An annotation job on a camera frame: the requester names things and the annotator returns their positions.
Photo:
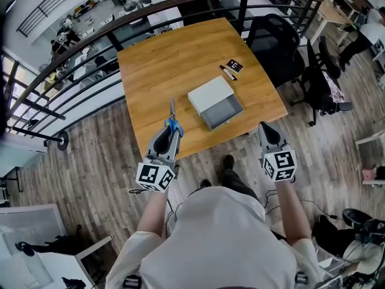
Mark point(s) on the black marker pen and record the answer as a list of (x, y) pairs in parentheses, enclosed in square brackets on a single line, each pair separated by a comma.
[(228, 72)]

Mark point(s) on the person's black shoe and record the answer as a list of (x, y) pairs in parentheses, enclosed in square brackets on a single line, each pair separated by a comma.
[(205, 183), (228, 162)]

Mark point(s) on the black metal railing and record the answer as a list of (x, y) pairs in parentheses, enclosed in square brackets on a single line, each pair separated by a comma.
[(90, 35)]

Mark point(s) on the black white patterned card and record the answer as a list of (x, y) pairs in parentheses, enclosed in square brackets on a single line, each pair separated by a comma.
[(234, 65)]

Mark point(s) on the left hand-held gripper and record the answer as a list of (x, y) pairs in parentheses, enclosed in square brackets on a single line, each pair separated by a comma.
[(156, 173)]

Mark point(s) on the pink cloth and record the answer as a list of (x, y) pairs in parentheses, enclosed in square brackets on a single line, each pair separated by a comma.
[(336, 90)]

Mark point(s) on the white drawer container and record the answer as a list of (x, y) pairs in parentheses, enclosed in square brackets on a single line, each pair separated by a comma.
[(210, 93)]

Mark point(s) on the black barbell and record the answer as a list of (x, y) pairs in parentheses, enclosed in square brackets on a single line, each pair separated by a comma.
[(62, 140)]

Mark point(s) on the person's black trouser leg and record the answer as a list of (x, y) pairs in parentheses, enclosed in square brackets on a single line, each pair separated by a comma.
[(237, 182)]

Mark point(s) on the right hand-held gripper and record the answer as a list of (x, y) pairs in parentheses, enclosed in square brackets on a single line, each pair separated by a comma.
[(279, 164)]

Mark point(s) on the black mesh office chair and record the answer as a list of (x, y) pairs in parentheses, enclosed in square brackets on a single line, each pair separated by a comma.
[(275, 47)]

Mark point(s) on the person's white shirt torso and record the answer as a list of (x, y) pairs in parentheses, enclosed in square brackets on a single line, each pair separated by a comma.
[(216, 239)]

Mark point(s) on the person's left forearm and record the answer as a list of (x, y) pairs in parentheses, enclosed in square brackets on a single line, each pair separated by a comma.
[(152, 212)]

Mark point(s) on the white perforated table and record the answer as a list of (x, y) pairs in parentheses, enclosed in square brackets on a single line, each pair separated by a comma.
[(27, 230)]

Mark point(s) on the white side table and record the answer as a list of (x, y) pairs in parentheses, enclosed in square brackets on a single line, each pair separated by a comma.
[(373, 137)]

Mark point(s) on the light wooden desk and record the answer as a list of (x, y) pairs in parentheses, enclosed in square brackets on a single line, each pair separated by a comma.
[(332, 14)]

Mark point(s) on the pink small item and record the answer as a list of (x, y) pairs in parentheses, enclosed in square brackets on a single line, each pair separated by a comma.
[(368, 174)]

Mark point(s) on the person's right forearm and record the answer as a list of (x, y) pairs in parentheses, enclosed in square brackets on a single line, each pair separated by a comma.
[(291, 212)]

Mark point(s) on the black office chair with armrests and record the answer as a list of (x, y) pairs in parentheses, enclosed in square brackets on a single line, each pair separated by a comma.
[(319, 83)]

